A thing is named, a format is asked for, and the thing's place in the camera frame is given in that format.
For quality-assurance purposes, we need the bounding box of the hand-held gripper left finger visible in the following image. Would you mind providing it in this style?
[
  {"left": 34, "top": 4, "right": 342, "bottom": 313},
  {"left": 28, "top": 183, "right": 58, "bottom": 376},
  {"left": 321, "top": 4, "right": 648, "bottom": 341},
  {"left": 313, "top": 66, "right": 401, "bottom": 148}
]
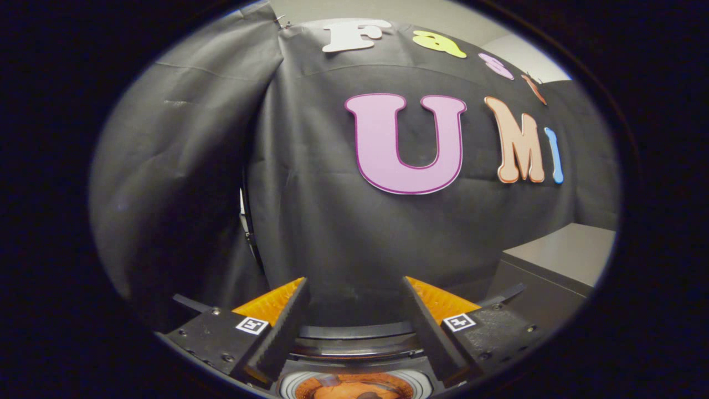
[{"left": 157, "top": 277, "right": 311, "bottom": 386}]

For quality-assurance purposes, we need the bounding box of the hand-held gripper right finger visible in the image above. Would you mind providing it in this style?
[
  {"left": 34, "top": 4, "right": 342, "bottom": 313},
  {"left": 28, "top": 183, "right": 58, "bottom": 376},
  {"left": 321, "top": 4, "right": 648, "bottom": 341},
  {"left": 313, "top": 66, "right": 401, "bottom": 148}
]
[{"left": 402, "top": 276, "right": 546, "bottom": 386}]

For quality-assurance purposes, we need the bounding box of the grey washing machine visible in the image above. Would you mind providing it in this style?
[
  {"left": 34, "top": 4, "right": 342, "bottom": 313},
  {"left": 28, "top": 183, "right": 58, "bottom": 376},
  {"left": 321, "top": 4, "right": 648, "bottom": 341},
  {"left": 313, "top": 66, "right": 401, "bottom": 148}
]
[{"left": 277, "top": 355, "right": 435, "bottom": 399}]

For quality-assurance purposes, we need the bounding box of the yellow orange garment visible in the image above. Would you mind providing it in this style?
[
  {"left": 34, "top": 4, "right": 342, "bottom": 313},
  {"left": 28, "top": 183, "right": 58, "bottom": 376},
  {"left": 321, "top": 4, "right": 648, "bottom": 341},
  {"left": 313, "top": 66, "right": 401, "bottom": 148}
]
[{"left": 296, "top": 374, "right": 413, "bottom": 399}]

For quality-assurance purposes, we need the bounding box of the metal backdrop stand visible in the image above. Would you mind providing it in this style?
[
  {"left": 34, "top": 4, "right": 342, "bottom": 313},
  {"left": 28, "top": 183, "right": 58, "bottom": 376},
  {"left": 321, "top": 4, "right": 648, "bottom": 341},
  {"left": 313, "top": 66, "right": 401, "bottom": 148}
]
[{"left": 238, "top": 166, "right": 265, "bottom": 272}]

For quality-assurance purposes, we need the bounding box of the black backdrop cloth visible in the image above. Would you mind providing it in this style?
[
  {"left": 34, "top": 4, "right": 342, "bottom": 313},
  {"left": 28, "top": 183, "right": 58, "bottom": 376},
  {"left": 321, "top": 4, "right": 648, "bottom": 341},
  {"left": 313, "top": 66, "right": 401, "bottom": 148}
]
[{"left": 89, "top": 0, "right": 620, "bottom": 333}]

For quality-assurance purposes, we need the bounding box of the white cabinet with dark top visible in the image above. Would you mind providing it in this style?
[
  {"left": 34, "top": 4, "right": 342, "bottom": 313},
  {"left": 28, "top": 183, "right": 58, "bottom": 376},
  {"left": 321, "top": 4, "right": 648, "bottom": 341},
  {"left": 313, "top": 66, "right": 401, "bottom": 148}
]
[{"left": 486, "top": 223, "right": 616, "bottom": 333}]

